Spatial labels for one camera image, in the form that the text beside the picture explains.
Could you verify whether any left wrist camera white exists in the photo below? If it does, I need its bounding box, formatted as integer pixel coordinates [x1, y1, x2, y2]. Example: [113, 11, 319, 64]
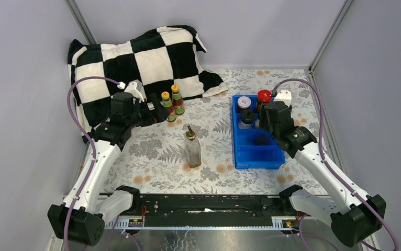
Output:
[117, 80, 147, 102]

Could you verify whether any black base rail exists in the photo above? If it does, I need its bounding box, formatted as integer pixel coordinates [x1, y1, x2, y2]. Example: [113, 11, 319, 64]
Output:
[120, 193, 303, 229]

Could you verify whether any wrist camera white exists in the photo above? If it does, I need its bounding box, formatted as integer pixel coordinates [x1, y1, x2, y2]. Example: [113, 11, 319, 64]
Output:
[272, 89, 292, 107]
[117, 80, 147, 102]

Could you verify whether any black lid shaker jar front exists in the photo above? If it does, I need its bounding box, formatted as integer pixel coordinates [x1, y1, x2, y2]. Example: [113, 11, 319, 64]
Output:
[238, 109, 255, 129]

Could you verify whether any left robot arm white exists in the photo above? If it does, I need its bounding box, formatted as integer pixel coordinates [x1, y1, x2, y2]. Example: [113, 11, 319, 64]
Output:
[47, 92, 169, 246]

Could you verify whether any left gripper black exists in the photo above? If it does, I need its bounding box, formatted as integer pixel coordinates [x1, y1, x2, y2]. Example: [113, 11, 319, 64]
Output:
[127, 94, 171, 130]

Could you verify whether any yellow cap sauce bottle front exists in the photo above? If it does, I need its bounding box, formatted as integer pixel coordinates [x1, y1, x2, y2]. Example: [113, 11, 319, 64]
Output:
[161, 92, 177, 122]

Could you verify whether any black white checkered blanket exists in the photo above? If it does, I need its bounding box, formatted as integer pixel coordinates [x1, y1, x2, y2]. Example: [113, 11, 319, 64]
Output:
[68, 25, 228, 139]

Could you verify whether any blue plastic divided bin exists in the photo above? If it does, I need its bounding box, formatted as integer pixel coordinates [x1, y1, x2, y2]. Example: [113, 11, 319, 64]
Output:
[231, 95, 286, 169]

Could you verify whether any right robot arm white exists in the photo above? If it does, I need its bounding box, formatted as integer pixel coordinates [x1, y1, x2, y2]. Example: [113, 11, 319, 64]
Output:
[259, 101, 386, 247]

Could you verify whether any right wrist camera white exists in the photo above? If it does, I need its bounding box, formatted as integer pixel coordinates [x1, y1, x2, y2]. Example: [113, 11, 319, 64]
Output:
[272, 89, 292, 107]

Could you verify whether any floral tablecloth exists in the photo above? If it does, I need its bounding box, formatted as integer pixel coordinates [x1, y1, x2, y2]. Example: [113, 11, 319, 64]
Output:
[103, 69, 326, 195]

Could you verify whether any glass oil bottle front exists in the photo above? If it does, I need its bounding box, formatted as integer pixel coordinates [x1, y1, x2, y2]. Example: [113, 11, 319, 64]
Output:
[184, 125, 202, 168]

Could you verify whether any yellow cap sauce bottle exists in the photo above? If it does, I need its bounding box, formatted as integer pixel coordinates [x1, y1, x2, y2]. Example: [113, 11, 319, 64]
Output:
[161, 92, 177, 122]
[171, 84, 185, 116]

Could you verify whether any glass oil bottle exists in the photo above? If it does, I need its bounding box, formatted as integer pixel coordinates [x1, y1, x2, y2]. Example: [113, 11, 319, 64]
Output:
[184, 125, 202, 168]
[254, 134, 271, 146]

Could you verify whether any white lid brown sauce jar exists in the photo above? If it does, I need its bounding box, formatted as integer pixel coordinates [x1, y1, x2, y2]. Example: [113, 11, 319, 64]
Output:
[237, 96, 252, 113]

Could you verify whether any red lid chili sauce jar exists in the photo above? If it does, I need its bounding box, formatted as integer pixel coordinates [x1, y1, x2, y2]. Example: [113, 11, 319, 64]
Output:
[256, 89, 273, 113]

